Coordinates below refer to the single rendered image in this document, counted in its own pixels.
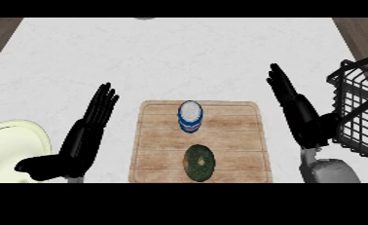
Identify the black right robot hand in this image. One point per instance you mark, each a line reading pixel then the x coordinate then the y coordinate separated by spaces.
pixel 300 118

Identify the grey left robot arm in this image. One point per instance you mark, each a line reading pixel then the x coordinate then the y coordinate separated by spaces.
pixel 74 179

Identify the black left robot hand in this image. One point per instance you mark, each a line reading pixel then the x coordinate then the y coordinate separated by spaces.
pixel 81 144

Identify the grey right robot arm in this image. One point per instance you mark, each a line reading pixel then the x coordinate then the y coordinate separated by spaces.
pixel 325 168

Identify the pale yellow plate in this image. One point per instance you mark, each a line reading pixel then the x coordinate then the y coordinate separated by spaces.
pixel 19 147

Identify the wooden cutting board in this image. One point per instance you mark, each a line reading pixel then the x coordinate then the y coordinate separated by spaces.
pixel 199 141

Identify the dark green squash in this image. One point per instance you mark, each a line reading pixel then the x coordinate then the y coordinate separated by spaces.
pixel 199 162

